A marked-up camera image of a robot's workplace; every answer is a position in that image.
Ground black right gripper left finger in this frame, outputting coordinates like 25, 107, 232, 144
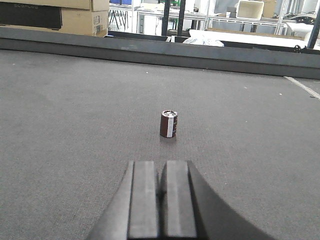
87, 161, 160, 240

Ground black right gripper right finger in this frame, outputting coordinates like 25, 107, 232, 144
160, 160, 272, 240

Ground small brown cylindrical capacitor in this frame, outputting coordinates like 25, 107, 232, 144
159, 110, 178, 138

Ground beige plastic bin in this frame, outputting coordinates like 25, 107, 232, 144
236, 0, 264, 20

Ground crumpled white plastic bag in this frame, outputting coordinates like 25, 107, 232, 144
182, 33, 225, 47

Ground large cardboard box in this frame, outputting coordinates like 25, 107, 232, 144
0, 0, 110, 37

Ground dark grey table edge rail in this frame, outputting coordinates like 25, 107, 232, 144
0, 27, 320, 80

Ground black vertical post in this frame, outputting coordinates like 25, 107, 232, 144
177, 0, 186, 37
161, 0, 171, 36

